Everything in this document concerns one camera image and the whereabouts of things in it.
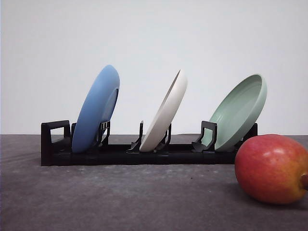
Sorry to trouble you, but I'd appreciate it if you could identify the white plate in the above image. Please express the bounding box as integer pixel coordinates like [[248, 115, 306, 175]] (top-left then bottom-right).
[[140, 69, 188, 152]]

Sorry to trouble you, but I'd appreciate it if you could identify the green plate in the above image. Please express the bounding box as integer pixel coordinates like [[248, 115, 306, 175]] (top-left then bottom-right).
[[203, 74, 267, 151]]

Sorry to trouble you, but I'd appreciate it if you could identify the blue plate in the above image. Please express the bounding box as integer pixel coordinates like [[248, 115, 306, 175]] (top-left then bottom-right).
[[72, 65, 120, 154]]

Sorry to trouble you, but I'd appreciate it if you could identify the red yellow pomegranate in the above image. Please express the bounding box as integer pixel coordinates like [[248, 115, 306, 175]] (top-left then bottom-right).
[[235, 134, 308, 205]]

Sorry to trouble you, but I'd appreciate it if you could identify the black plate rack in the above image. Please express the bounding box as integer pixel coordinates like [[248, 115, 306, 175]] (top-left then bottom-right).
[[41, 120, 258, 166]]

